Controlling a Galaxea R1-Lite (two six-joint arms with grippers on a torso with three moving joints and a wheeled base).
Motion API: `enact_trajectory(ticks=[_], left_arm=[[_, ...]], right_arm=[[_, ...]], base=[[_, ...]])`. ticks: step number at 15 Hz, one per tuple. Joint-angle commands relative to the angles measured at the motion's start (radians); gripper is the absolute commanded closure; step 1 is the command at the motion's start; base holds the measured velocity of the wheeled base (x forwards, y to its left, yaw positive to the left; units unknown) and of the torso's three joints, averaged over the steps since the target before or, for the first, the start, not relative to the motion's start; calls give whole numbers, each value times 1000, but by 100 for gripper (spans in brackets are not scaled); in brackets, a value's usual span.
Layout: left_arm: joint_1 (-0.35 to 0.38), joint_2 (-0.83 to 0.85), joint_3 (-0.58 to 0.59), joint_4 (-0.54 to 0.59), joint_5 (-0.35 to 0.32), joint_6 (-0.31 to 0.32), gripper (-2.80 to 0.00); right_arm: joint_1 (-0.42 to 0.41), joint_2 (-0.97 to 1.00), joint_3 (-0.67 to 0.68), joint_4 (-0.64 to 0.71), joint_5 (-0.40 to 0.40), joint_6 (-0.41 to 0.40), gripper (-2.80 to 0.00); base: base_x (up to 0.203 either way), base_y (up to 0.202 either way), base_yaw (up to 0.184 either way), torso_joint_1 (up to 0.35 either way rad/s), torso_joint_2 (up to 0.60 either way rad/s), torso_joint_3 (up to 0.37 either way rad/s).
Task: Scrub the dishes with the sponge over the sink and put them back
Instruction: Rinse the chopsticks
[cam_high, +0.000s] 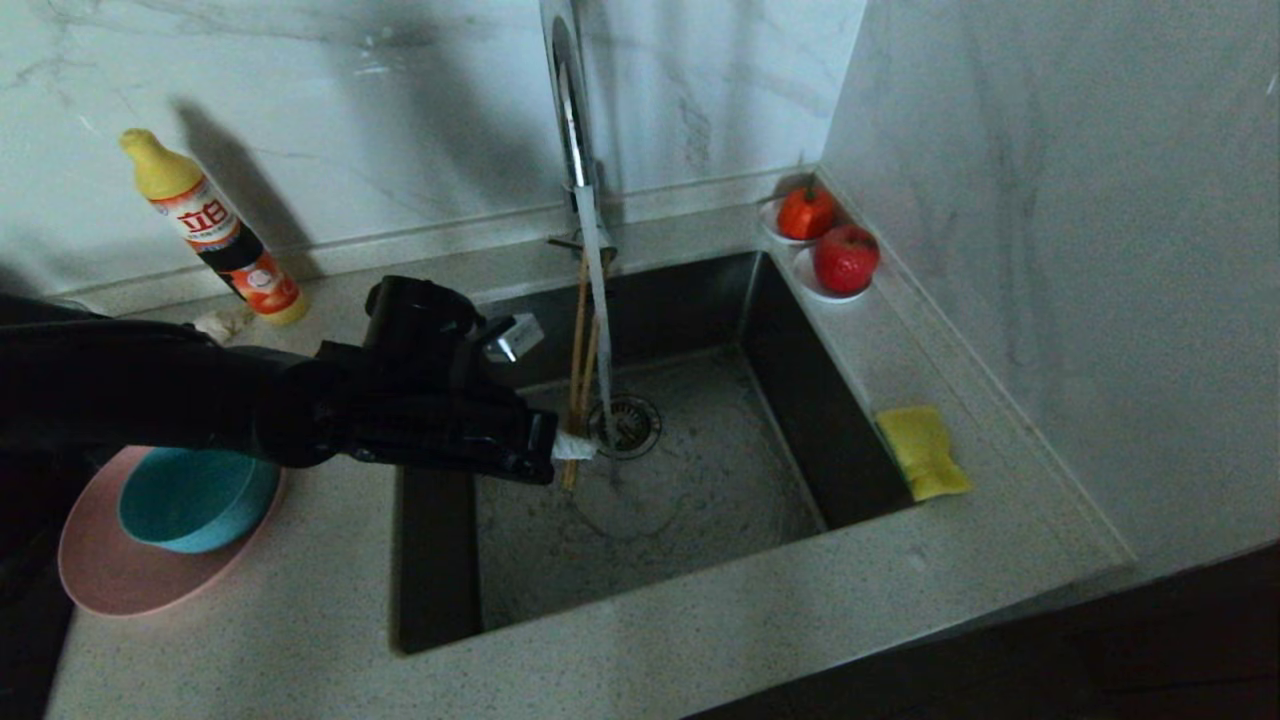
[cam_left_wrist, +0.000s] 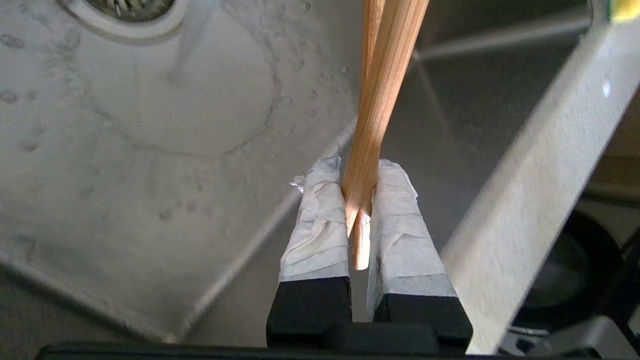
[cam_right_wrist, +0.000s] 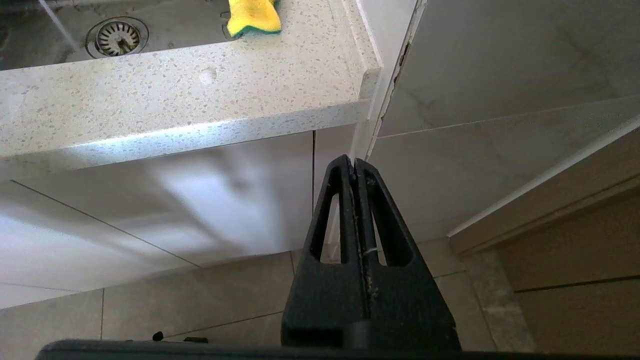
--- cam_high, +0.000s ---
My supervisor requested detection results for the orange dish soap bottle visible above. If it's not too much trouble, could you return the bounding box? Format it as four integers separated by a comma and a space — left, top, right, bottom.
120, 128, 311, 326

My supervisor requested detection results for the yellow green sponge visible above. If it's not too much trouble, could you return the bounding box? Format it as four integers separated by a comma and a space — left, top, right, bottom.
877, 405, 974, 503

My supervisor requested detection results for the stainless steel sink basin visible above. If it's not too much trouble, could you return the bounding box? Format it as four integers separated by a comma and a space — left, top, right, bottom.
395, 250, 916, 656

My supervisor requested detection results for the chrome sink faucet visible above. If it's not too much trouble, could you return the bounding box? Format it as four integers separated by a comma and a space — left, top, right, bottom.
538, 0, 618, 271

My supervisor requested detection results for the round metal drain strainer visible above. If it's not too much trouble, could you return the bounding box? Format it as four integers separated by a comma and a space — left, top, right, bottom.
587, 394, 663, 460

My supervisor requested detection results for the crumpled white paper tissue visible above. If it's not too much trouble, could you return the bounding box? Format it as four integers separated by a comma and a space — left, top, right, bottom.
193, 308, 253, 347

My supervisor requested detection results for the teal plastic bowl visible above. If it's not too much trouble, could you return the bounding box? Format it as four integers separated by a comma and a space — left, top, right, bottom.
118, 447, 282, 554

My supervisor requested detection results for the small white round dish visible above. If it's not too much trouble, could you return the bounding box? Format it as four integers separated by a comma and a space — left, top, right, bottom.
762, 196, 836, 247
793, 246, 873, 304

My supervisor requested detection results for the orange-red toy tomato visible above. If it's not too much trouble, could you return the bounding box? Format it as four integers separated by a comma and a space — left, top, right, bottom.
777, 178, 838, 242

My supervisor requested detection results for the red toy apple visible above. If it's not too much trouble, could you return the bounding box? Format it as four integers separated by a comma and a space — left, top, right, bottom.
813, 225, 882, 296

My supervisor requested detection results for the pink plastic plate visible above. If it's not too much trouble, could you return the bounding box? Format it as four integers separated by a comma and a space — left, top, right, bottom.
57, 445, 288, 618

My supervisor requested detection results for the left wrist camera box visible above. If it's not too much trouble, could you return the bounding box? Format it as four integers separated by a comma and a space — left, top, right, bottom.
484, 313, 547, 364

